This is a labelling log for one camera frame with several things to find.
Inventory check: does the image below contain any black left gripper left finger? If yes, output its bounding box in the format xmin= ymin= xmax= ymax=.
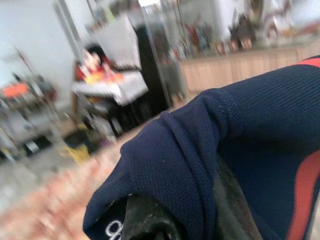
xmin=119 ymin=193 xmax=181 ymax=240

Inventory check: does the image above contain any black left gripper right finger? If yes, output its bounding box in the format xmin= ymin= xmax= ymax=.
xmin=214 ymin=152 xmax=263 ymax=240

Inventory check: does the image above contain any navy shirt with red trim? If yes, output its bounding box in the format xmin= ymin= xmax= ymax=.
xmin=82 ymin=56 xmax=320 ymax=240

